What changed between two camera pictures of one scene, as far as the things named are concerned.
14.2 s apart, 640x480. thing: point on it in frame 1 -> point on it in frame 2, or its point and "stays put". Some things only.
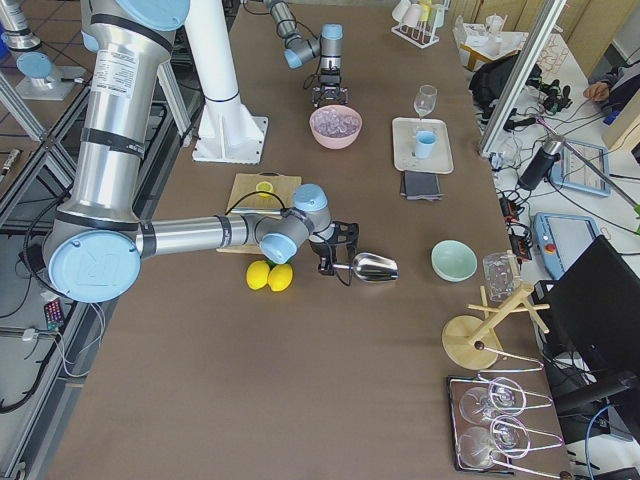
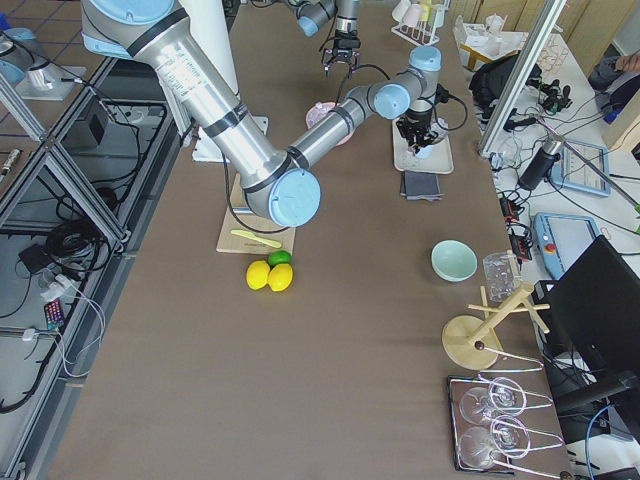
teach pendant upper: (570, 171) stays put
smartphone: (54, 314) stays put
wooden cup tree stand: (474, 342) stays put
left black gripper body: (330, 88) -> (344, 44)
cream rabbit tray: (404, 132) stays put
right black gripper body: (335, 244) -> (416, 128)
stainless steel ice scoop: (372, 267) -> (441, 127)
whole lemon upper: (257, 274) stays put
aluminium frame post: (522, 75) stays put
